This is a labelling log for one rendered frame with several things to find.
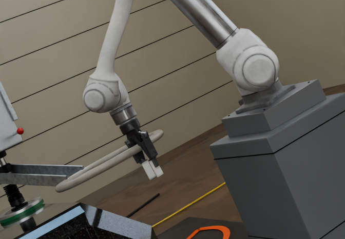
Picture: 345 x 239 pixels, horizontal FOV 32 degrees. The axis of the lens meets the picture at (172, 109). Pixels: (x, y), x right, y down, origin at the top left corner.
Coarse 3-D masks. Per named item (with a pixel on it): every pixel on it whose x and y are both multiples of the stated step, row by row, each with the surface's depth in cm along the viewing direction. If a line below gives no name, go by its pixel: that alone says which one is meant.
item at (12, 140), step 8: (0, 96) 278; (0, 104) 276; (0, 112) 275; (8, 112) 278; (0, 120) 274; (8, 120) 277; (0, 128) 272; (8, 128) 276; (16, 128) 280; (0, 136) 271; (8, 136) 274; (16, 136) 278; (0, 144) 270; (8, 144) 273; (16, 144) 278; (0, 152) 274
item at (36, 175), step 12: (12, 168) 282; (24, 168) 277; (36, 168) 273; (48, 168) 269; (60, 168) 265; (72, 168) 261; (0, 180) 271; (12, 180) 267; (24, 180) 263; (36, 180) 259; (48, 180) 255; (60, 180) 251
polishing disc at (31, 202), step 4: (40, 196) 284; (32, 200) 283; (36, 200) 277; (40, 200) 278; (28, 204) 275; (32, 204) 273; (20, 208) 274; (24, 208) 270; (28, 208) 271; (8, 212) 278; (12, 212) 272; (16, 212) 269; (20, 212) 269; (0, 216) 277; (4, 216) 271; (8, 216) 270; (0, 220) 274
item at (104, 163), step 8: (152, 136) 228; (160, 136) 233; (112, 152) 264; (120, 152) 263; (128, 152) 219; (136, 152) 221; (104, 160) 262; (112, 160) 218; (120, 160) 218; (88, 168) 259; (96, 168) 218; (104, 168) 217; (72, 176) 253; (80, 176) 219; (88, 176) 218; (64, 184) 225; (72, 184) 221
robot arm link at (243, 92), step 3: (234, 81) 221; (276, 81) 220; (237, 84) 219; (237, 87) 223; (240, 87) 220; (240, 90) 223; (243, 90) 221; (246, 90) 220; (240, 93) 224; (243, 93) 222; (246, 93) 220; (249, 93) 220; (252, 93) 219
